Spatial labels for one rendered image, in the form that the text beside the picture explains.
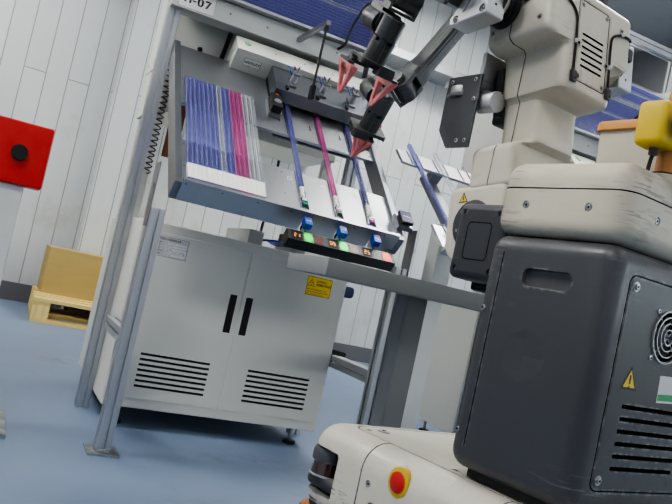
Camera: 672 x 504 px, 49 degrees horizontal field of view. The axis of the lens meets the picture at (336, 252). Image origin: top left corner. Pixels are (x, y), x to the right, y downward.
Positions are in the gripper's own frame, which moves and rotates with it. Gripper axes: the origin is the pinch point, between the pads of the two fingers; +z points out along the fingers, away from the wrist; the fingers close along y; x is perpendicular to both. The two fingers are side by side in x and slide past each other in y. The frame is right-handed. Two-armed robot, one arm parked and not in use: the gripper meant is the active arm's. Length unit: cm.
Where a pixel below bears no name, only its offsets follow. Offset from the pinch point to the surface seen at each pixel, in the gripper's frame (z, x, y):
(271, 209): 17.5, 13.1, 19.9
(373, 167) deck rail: 12.9, -23.3, -20.0
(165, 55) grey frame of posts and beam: 13, -54, 50
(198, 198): 20.6, 13.0, 39.7
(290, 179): 15.3, -2.6, 12.6
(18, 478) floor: 61, 76, 68
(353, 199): 15.0, -1.8, -8.2
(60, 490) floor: 58, 80, 60
